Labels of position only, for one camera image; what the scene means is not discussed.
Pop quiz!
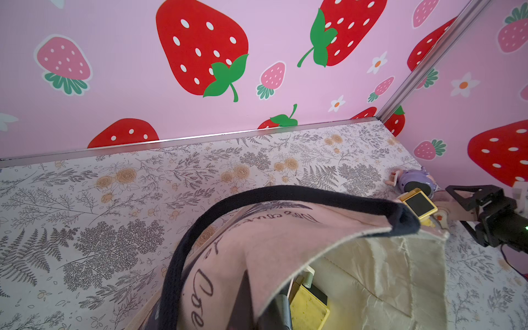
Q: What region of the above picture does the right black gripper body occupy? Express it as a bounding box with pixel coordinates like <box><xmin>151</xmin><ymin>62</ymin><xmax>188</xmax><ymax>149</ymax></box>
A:
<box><xmin>445</xmin><ymin>185</ymin><xmax>527</xmax><ymax>253</ymax></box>

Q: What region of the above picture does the yellow pencil sharpener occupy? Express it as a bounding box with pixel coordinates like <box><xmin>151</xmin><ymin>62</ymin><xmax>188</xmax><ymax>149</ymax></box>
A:
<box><xmin>289</xmin><ymin>283</ymin><xmax>330</xmax><ymax>330</ymax></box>
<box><xmin>398</xmin><ymin>188</ymin><xmax>438</xmax><ymax>228</ymax></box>

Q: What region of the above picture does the purple pencil sharpener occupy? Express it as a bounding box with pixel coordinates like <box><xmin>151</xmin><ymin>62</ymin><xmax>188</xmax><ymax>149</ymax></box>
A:
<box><xmin>385</xmin><ymin>166</ymin><xmax>439</xmax><ymax>198</ymax></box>

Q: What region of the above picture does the cream canvas tote bag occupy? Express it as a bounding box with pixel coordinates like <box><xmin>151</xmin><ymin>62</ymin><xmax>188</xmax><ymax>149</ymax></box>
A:
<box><xmin>129</xmin><ymin>186</ymin><xmax>448</xmax><ymax>329</ymax></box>

